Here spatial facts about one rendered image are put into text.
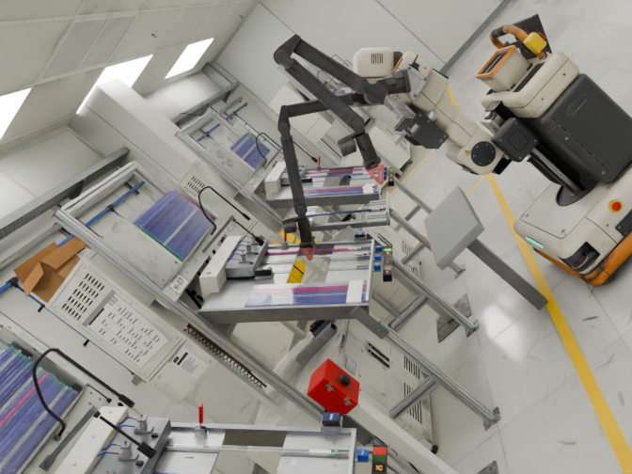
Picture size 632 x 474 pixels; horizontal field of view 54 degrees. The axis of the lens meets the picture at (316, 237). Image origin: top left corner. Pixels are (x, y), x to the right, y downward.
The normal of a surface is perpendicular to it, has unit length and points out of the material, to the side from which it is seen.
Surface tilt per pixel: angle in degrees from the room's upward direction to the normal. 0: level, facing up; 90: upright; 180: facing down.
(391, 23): 90
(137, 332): 92
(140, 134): 90
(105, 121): 90
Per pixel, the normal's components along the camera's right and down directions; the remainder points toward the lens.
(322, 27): -0.12, 0.37
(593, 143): 0.04, 0.20
